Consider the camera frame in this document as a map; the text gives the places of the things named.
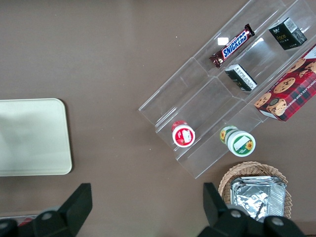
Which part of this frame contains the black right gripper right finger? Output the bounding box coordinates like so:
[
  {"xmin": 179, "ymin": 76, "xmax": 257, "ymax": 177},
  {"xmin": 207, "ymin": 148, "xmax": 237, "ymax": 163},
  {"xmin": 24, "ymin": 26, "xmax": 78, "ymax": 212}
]
[{"xmin": 197, "ymin": 182, "xmax": 263, "ymax": 237}]

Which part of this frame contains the light wicker basket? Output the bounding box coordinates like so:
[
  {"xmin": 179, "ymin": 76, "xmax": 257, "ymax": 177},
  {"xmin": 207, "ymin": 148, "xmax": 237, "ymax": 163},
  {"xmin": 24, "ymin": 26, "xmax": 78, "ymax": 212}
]
[{"xmin": 218, "ymin": 161, "xmax": 292, "ymax": 221}]

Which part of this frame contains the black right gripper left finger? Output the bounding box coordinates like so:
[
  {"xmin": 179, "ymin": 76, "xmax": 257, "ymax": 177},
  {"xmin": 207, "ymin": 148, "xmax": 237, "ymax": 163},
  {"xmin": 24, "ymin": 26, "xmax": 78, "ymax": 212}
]
[{"xmin": 32, "ymin": 183, "xmax": 93, "ymax": 237}]

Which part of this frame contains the clear acrylic stepped stand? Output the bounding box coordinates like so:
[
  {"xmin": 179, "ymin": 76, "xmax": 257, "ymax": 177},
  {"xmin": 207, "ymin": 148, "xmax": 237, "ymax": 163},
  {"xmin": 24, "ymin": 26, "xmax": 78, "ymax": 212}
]
[
  {"xmin": 192, "ymin": 0, "xmax": 316, "ymax": 119},
  {"xmin": 138, "ymin": 57, "xmax": 270, "ymax": 180}
]

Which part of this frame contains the small black carton box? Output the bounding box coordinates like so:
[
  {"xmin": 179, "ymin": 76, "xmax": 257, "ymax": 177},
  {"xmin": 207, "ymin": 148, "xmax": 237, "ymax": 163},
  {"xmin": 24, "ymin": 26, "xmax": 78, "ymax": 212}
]
[
  {"xmin": 224, "ymin": 63, "xmax": 258, "ymax": 92},
  {"xmin": 268, "ymin": 17, "xmax": 309, "ymax": 51}
]

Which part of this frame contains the red tartan cookie box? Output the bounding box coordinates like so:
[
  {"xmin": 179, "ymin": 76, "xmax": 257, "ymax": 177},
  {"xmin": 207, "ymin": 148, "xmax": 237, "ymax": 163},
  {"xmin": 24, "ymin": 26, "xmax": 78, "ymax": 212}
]
[{"xmin": 253, "ymin": 43, "xmax": 316, "ymax": 122}]

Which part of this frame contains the Snickers chocolate bar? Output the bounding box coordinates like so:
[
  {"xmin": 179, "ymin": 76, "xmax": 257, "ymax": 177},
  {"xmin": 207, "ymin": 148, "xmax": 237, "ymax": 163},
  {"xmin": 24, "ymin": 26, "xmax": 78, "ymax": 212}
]
[{"xmin": 209, "ymin": 23, "xmax": 256, "ymax": 69}]

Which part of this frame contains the red lid yoghurt cup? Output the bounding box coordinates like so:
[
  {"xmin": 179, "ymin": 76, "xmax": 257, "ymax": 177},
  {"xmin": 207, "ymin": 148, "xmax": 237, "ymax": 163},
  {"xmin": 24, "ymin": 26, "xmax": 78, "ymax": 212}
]
[{"xmin": 171, "ymin": 119, "xmax": 197, "ymax": 148}]

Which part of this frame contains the green lid yoghurt cup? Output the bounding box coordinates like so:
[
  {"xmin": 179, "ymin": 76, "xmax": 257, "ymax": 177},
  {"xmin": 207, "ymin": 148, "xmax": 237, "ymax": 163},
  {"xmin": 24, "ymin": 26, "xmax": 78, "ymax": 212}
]
[{"xmin": 219, "ymin": 125, "xmax": 257, "ymax": 158}]

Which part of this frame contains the beige plastic serving tray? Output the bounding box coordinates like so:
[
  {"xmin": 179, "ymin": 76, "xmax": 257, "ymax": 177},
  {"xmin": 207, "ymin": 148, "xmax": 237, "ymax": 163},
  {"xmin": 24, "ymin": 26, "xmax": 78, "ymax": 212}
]
[{"xmin": 0, "ymin": 98, "xmax": 73, "ymax": 177}]

